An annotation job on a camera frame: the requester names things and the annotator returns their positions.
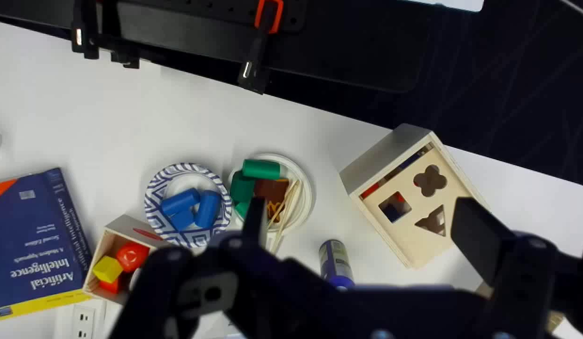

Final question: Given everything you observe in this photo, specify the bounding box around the blue toy block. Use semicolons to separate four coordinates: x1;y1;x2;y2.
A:
160;188;222;231

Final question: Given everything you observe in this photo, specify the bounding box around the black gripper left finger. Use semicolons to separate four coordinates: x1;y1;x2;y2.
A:
243;197;267;246

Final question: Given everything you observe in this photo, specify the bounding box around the green toy cylinder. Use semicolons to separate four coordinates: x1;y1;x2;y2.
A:
231;158;290;216

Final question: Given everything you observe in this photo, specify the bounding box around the red toy block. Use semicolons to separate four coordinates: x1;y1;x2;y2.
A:
116;243;148;273

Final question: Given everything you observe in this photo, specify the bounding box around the brown toy block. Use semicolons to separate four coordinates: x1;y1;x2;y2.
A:
254;179;290;201

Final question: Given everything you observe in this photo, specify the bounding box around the blue artificial intelligence textbook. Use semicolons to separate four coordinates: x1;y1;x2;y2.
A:
0;167;92;320

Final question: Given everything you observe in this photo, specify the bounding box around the wooden shape sorter box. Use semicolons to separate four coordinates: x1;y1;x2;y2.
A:
340;124;476;269

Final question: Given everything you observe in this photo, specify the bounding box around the blue white marker tube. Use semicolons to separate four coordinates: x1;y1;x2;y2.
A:
320;239;353;288

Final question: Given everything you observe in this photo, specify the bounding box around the small wooden box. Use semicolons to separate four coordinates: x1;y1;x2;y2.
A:
83;214;165;303

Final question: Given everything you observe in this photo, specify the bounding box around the yellow toy block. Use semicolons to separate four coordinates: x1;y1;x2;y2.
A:
92;256;122;282

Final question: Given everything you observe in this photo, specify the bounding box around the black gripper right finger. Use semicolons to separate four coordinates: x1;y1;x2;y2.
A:
451;197;519;292

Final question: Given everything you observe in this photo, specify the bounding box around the blue white patterned paper plate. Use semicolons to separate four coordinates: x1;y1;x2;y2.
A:
143;162;233;252

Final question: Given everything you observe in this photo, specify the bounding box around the white power strip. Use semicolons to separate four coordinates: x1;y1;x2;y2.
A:
54;299;120;339

